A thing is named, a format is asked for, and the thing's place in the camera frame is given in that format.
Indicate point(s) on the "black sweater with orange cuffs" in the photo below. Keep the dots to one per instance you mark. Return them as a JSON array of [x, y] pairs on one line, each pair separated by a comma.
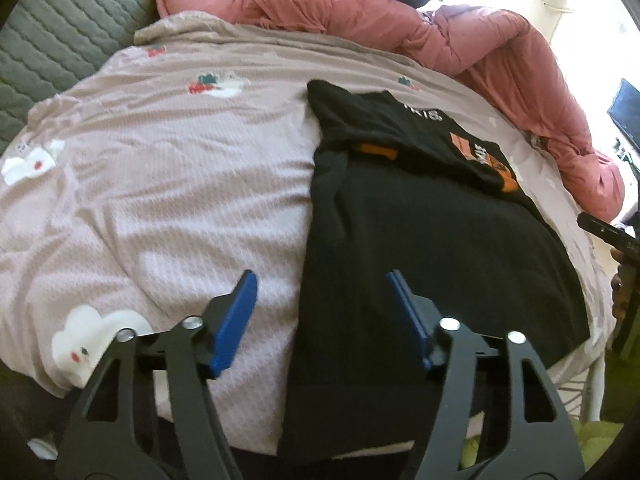
[[400, 240]]

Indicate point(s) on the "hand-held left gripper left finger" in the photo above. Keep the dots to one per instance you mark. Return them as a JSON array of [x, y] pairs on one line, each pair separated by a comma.
[[232, 325]]

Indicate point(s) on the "person's right hand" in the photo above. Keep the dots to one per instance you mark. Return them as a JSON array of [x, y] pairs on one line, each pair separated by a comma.
[[619, 285]]

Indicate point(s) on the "black flat screen television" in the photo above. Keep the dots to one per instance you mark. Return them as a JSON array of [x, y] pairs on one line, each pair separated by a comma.
[[625, 112]]

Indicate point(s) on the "pink printed blanket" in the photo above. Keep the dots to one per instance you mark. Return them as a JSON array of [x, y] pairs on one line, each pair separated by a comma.
[[165, 200]]

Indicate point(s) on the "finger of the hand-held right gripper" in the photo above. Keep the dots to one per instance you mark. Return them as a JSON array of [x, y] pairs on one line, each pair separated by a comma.
[[600, 229]]

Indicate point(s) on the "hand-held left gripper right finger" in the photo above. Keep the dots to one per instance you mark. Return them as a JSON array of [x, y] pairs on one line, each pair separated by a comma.
[[412, 315]]

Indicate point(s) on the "pink padded duvet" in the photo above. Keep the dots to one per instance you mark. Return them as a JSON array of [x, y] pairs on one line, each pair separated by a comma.
[[450, 30]]

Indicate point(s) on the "green cloth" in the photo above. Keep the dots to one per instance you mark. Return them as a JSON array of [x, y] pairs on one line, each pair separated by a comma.
[[595, 447]]

